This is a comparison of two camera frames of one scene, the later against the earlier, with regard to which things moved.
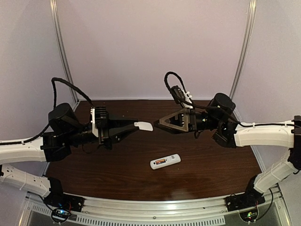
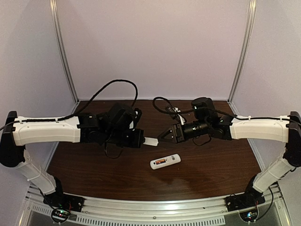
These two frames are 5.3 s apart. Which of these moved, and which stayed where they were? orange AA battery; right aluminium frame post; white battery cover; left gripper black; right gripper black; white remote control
Moved: right gripper black; white battery cover; left gripper black
Stayed: right aluminium frame post; orange AA battery; white remote control
